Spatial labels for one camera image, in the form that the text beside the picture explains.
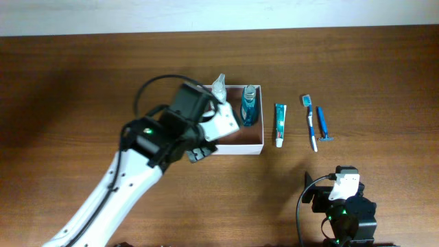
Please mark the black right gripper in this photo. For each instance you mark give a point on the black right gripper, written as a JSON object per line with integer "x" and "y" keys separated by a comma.
{"x": 317, "y": 199}

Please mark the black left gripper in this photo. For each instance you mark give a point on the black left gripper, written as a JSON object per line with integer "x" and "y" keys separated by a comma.
{"x": 200, "y": 154}

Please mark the clear spray bottle purple liquid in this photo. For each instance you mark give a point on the clear spray bottle purple liquid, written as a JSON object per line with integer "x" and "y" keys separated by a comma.
{"x": 219, "y": 88}

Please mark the blue mouthwash bottle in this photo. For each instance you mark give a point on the blue mouthwash bottle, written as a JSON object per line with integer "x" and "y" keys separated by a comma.
{"x": 249, "y": 109}

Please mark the teal white toothpaste tube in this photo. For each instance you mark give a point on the teal white toothpaste tube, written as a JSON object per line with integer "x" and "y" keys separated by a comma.
{"x": 280, "y": 124}

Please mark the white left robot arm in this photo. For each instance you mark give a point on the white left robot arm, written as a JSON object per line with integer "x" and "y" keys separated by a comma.
{"x": 124, "y": 183}

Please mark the blue disposable razor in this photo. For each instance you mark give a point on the blue disposable razor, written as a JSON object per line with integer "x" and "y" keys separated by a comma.
{"x": 323, "y": 125}

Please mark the white cardboard box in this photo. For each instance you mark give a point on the white cardboard box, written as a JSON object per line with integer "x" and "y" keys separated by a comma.
{"x": 247, "y": 140}

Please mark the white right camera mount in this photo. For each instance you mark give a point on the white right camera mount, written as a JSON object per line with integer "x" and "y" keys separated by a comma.
{"x": 345, "y": 186}

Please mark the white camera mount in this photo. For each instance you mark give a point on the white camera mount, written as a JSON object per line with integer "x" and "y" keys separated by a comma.
{"x": 220, "y": 123}
{"x": 345, "y": 186}

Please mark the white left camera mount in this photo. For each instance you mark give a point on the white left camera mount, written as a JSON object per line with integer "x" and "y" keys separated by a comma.
{"x": 220, "y": 123}

